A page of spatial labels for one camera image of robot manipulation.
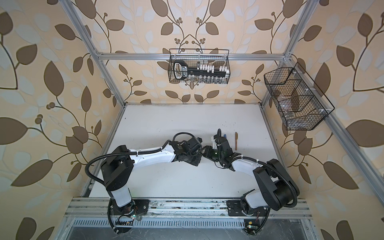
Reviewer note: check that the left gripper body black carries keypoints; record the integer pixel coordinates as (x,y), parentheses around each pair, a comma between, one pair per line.
(194,158)

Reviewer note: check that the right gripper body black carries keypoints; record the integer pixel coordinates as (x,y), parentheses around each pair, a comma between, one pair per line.
(213,154)

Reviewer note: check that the brown pen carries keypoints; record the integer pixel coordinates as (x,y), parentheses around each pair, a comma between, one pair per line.
(236,141)

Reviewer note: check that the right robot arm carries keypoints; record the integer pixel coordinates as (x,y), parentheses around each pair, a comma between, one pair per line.
(276,188)

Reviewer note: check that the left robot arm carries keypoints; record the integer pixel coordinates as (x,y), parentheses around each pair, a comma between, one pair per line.
(113,170)

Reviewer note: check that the black tool in basket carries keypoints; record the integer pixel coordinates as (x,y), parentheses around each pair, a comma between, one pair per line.
(181,70)

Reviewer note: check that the back wire basket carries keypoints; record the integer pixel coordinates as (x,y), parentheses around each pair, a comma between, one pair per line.
(218,57)

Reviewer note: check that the wire basket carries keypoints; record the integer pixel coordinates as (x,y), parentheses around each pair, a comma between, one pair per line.
(300,102)
(218,57)

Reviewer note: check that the right wire basket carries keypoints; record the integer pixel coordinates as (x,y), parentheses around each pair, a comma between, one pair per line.
(300,102)

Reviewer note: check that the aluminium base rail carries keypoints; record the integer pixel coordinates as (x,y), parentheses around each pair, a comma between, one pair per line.
(179,213)

